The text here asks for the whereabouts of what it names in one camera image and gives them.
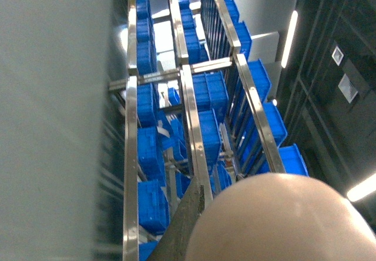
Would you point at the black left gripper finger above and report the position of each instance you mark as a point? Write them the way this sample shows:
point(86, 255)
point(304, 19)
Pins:
point(173, 244)

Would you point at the beige plastic dustpan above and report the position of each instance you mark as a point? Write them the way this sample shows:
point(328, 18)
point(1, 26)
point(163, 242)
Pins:
point(281, 217)

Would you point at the steel shelf rack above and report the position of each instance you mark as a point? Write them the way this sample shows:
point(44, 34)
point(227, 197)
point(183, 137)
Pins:
point(206, 118)

